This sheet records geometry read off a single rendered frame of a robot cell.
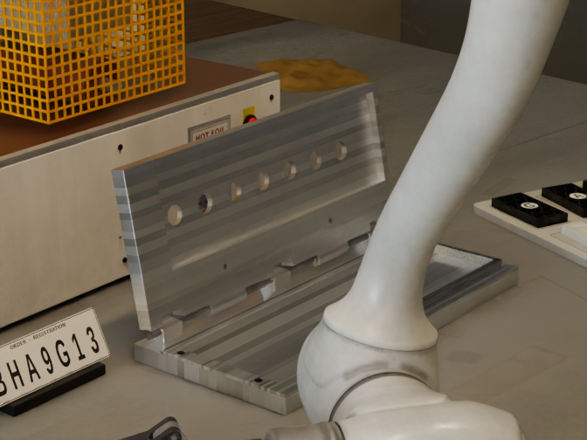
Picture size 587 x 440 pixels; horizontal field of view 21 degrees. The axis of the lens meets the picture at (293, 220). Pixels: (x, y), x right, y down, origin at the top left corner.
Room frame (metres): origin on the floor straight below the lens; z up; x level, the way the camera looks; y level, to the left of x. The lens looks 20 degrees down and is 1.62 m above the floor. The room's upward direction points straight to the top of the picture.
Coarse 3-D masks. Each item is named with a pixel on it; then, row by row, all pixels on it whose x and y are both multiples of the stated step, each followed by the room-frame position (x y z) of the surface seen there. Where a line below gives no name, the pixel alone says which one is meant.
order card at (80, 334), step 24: (24, 336) 1.47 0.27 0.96; (48, 336) 1.49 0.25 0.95; (72, 336) 1.51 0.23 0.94; (96, 336) 1.53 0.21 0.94; (0, 360) 1.44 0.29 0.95; (24, 360) 1.46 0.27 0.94; (48, 360) 1.48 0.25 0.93; (72, 360) 1.50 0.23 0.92; (96, 360) 1.52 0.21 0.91; (0, 384) 1.42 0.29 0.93; (24, 384) 1.44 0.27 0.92; (48, 384) 1.46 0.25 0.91
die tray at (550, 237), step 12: (528, 192) 2.07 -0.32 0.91; (540, 192) 2.07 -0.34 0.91; (480, 204) 2.02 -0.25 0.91; (552, 204) 2.02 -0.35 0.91; (480, 216) 2.00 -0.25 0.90; (492, 216) 1.98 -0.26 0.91; (504, 216) 1.97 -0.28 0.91; (576, 216) 1.97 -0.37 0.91; (516, 228) 1.93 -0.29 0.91; (528, 228) 1.93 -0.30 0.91; (540, 228) 1.93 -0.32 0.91; (552, 228) 1.93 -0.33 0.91; (540, 240) 1.89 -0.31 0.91; (552, 240) 1.88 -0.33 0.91; (564, 240) 1.88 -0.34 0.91; (564, 252) 1.85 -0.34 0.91; (576, 252) 1.84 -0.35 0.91
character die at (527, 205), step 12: (492, 204) 2.01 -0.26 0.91; (504, 204) 1.99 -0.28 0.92; (516, 204) 1.99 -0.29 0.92; (528, 204) 1.98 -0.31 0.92; (540, 204) 1.99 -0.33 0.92; (516, 216) 1.96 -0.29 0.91; (528, 216) 1.94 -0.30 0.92; (540, 216) 1.94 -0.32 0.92; (552, 216) 1.94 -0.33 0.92; (564, 216) 1.95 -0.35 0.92
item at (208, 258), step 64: (256, 128) 1.72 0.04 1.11; (320, 128) 1.82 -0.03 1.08; (128, 192) 1.55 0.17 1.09; (192, 192) 1.63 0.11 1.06; (256, 192) 1.71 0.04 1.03; (320, 192) 1.79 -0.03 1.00; (384, 192) 1.87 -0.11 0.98; (128, 256) 1.55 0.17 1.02; (192, 256) 1.61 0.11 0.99; (256, 256) 1.67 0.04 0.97; (320, 256) 1.76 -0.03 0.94
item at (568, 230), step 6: (576, 222) 1.92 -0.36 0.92; (582, 222) 1.92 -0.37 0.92; (564, 228) 1.90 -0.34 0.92; (570, 228) 1.89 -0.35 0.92; (576, 228) 1.90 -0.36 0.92; (582, 228) 1.90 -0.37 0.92; (564, 234) 1.90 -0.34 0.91; (570, 234) 1.89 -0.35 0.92; (576, 234) 1.88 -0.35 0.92; (582, 234) 1.87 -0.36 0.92; (576, 240) 1.88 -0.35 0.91; (582, 240) 1.87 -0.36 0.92
